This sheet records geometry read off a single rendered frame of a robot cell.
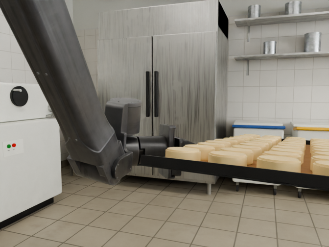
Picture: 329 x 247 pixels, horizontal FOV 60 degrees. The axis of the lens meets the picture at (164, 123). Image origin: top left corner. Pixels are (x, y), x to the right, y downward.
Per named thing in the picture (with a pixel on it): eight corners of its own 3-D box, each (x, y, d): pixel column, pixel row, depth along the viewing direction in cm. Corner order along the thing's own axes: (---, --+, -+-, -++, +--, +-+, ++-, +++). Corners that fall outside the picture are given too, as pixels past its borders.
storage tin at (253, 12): (260, 21, 347) (261, 7, 346) (260, 18, 333) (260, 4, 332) (247, 22, 352) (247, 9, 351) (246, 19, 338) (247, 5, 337)
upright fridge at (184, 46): (224, 176, 383) (228, 19, 363) (213, 199, 298) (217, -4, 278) (130, 167, 430) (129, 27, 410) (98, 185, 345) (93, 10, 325)
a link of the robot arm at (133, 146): (103, 160, 56) (105, 172, 51) (104, 126, 55) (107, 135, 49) (137, 159, 58) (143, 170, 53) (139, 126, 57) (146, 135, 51)
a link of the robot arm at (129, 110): (70, 170, 48) (114, 183, 45) (70, 103, 45) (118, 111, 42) (109, 150, 59) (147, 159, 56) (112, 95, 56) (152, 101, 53)
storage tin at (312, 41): (319, 54, 331) (320, 34, 329) (321, 52, 314) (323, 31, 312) (302, 55, 337) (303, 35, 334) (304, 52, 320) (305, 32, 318)
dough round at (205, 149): (217, 161, 43) (218, 148, 43) (184, 160, 43) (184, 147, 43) (211, 156, 48) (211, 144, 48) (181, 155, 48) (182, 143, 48)
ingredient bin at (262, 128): (230, 193, 317) (232, 124, 310) (233, 177, 378) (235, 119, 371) (282, 198, 302) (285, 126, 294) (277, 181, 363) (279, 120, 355)
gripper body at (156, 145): (166, 172, 60) (132, 173, 58) (167, 123, 60) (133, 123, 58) (177, 179, 54) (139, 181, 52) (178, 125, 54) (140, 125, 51)
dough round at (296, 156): (255, 163, 42) (256, 150, 42) (287, 164, 43) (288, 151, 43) (271, 170, 37) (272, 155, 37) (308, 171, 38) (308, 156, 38)
